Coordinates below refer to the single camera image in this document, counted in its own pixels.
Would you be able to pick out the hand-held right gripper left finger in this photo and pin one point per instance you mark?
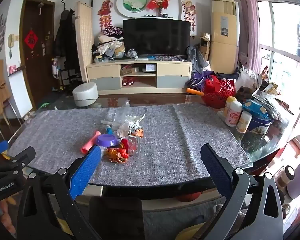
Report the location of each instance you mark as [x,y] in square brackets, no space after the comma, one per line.
[86,172]

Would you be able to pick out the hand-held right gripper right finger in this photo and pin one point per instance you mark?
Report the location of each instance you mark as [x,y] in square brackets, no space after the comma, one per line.
[216,170]

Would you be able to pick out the small orange wrapper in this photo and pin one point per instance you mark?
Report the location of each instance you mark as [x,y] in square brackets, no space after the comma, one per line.
[139,132]

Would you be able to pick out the pink tube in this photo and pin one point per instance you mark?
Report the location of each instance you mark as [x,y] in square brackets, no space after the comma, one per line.
[90,143]

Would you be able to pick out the orange foil candy wrapper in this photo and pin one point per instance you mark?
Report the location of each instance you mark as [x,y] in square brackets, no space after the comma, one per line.
[116,155]

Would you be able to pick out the orange basketball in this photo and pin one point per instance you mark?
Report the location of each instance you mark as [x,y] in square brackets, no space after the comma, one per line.
[190,196]

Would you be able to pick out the purple round lid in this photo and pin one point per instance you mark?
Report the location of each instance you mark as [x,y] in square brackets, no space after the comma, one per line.
[107,140]

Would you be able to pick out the small red packet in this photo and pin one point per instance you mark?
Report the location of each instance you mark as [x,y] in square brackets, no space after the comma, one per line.
[125,144]

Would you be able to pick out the small blue bottle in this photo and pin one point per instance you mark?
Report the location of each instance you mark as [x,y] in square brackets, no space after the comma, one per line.
[109,130]

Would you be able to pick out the dark chair back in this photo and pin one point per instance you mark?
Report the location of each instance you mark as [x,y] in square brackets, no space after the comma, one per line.
[115,217]

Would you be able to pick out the clear plastic cup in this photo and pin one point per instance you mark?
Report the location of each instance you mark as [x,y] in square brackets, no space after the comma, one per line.
[134,145]

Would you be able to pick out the small white bottle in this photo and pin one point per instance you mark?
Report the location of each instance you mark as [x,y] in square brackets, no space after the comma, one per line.
[243,122]

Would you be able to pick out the grey table mat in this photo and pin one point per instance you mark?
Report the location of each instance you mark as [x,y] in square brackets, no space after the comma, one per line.
[165,142]

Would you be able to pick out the blue round tin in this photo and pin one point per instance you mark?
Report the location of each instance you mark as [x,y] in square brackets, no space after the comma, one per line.
[259,128]

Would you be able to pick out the clear plastic bag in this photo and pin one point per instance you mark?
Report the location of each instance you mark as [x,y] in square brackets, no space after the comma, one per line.
[126,115]

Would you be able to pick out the blue tissue pack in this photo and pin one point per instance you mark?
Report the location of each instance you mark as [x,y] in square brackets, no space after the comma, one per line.
[255,108]

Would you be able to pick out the white round stool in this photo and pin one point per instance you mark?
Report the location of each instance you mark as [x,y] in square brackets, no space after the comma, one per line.
[85,93]

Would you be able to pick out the red plastic basket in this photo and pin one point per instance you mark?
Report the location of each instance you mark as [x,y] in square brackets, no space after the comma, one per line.
[218,91]

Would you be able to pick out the orange stick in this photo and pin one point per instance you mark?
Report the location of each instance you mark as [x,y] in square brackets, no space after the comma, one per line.
[195,91]

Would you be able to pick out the lavender stool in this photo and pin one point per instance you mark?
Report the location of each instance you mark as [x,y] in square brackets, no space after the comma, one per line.
[299,178]

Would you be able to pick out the brown wooden door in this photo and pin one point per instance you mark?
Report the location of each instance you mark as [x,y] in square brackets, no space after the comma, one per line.
[37,62]

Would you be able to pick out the pile of plastic snack bags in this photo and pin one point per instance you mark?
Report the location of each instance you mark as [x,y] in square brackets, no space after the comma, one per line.
[265,87]

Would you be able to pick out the red items in cabinet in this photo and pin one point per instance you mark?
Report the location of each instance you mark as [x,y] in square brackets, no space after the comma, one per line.
[128,81]

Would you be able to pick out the beige television cabinet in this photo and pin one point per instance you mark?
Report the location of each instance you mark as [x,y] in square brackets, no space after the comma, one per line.
[102,71]

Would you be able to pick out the grey clothing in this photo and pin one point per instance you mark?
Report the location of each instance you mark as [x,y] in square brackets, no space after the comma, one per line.
[197,60]

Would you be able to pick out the red diamond door sign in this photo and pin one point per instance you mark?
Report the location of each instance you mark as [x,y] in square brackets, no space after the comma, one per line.
[31,39]

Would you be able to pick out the cardboard boxes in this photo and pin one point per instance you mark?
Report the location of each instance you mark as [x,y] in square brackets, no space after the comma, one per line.
[205,45]

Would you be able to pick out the black coats on rack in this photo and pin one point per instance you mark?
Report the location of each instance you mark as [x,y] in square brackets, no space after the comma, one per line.
[65,37]

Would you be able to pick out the pile of clothes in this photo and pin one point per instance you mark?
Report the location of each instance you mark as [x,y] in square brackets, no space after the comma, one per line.
[110,43]

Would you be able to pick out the beige folding screen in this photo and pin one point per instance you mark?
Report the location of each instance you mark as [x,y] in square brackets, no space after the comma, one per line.
[84,40]

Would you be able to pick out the window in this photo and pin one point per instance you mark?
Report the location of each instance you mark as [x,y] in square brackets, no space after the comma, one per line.
[285,42]

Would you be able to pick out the black television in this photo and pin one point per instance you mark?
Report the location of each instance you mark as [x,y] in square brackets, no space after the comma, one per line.
[156,36]

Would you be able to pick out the pink curtain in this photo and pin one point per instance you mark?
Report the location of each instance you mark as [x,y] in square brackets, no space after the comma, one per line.
[247,22]

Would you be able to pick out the vase of red flowers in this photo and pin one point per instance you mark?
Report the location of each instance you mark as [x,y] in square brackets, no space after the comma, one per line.
[160,3]

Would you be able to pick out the red fish wall decoration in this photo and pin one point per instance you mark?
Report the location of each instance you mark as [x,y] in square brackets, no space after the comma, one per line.
[105,15]

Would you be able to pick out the red hanging wall decoration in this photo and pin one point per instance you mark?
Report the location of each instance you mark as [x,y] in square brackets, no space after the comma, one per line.
[188,12]

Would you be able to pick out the round wall picture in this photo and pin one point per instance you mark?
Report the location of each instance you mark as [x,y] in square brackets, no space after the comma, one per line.
[132,2]

